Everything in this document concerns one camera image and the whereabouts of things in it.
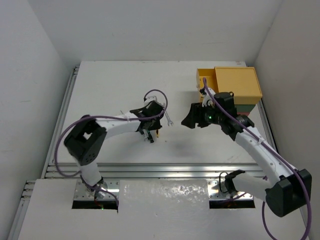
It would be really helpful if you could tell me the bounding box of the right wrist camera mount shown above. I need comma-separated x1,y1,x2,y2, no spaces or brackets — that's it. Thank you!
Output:
199,87,216,107

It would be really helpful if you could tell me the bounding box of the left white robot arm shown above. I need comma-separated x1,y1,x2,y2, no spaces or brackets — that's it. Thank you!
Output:
63,100,166,196

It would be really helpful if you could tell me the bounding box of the green drawer box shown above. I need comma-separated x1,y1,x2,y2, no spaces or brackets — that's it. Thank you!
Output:
235,104,256,116

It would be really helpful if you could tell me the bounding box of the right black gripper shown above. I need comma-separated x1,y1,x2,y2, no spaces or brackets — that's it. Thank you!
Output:
181,101,223,129

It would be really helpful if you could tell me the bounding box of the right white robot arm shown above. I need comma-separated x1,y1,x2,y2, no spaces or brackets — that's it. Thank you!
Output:
181,89,312,217

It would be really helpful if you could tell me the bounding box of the silver wrench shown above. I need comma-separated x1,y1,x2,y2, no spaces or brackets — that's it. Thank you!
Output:
164,111,174,126
142,129,148,141

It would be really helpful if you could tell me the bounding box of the thick green black screwdriver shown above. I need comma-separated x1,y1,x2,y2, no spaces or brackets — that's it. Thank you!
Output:
146,130,154,143

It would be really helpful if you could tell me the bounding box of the red bottom drawer box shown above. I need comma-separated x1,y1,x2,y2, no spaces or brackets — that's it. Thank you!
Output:
237,111,250,117

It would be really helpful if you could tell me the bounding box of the left aluminium side rail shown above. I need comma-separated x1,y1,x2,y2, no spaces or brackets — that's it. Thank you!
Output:
41,65,80,179

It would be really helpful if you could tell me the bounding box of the yellow top drawer box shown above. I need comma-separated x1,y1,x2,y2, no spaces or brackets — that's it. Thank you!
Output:
196,66,263,105

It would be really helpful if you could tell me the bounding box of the aluminium front rail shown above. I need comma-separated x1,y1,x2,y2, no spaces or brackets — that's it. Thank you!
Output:
44,162,283,180

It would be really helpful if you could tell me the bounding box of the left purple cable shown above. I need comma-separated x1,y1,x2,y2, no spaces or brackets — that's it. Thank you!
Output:
54,89,169,208

